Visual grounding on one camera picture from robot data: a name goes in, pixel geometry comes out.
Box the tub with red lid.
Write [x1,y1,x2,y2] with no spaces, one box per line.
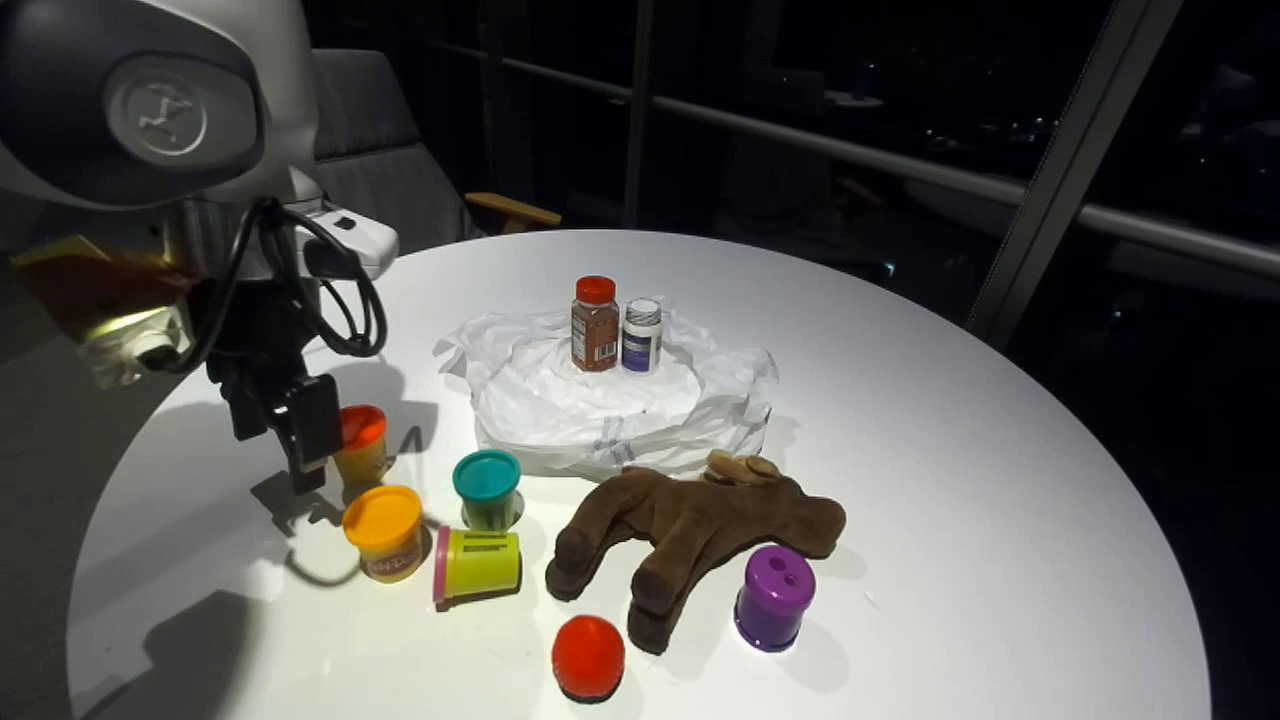
[549,612,626,704]

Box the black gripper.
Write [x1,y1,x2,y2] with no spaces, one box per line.
[194,271,345,495]

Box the small white pill bottle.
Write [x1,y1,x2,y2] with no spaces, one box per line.
[616,296,668,376]

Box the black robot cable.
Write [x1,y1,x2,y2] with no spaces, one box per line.
[194,196,393,361]

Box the spice jar red lid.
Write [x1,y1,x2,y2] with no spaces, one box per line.
[569,271,623,376]

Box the grey metal window railing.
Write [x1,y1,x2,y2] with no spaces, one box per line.
[434,43,1280,276]

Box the purple tub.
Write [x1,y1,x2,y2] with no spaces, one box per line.
[727,545,819,656]

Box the brown plush moose toy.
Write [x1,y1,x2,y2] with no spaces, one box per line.
[540,452,853,656]

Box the brown cardboard wrist box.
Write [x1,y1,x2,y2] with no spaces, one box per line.
[8,235,202,392]

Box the yellow tub orange lid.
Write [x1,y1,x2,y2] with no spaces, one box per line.
[338,486,433,583]

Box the green tub teal lid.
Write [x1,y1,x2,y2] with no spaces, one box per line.
[449,448,529,532]

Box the grey diagonal pillar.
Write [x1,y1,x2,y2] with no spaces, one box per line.
[966,0,1185,346]

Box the crumpled clear plastic bag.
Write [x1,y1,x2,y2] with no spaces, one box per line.
[433,293,782,486]

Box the yellow tub red-orange lid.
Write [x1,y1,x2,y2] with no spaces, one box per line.
[332,402,393,492]

